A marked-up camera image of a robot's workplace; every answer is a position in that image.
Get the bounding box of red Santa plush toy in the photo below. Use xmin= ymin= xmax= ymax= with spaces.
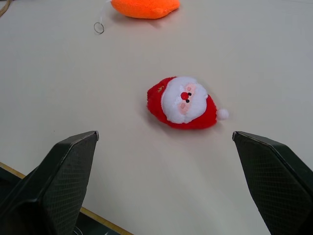
xmin=146 ymin=76 xmax=230 ymax=130

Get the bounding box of orange plush toy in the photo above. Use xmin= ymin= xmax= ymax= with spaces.
xmin=110 ymin=0 xmax=181 ymax=20

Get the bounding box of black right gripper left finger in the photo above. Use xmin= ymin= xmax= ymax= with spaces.
xmin=0 ymin=130 xmax=99 ymax=235

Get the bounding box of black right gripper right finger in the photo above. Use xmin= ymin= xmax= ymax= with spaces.
xmin=232 ymin=131 xmax=313 ymax=235

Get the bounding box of metal key ring with strap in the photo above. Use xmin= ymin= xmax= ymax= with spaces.
xmin=93 ymin=0 xmax=112 ymax=35

